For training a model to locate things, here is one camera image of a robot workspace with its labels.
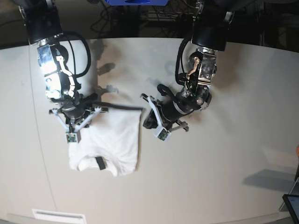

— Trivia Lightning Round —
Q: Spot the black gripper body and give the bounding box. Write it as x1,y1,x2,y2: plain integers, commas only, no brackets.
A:
156,98,201,125
52,92,98,127

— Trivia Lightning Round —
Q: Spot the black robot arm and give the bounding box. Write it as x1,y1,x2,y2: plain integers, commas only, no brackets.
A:
14,0,99,132
142,0,234,131

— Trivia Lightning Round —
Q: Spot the blue robot base block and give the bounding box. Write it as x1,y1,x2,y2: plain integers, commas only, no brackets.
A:
105,0,168,6

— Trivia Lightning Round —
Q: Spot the white printed T-shirt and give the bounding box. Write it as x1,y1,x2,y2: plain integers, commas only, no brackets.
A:
68,102,143,177

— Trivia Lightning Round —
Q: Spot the black tablet device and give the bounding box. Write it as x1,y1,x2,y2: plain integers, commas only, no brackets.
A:
282,194,299,224

